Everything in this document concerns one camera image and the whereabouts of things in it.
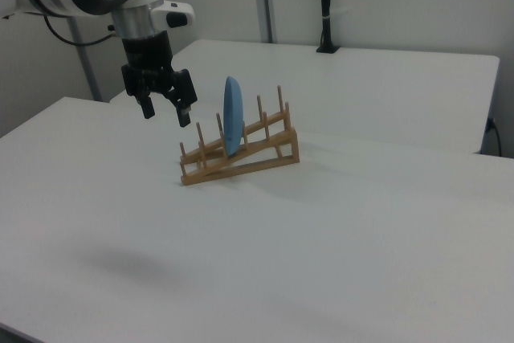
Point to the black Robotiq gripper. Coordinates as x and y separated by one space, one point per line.
146 54

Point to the blue plate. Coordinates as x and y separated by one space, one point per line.
233 118

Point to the wooden plate rack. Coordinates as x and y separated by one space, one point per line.
192 179

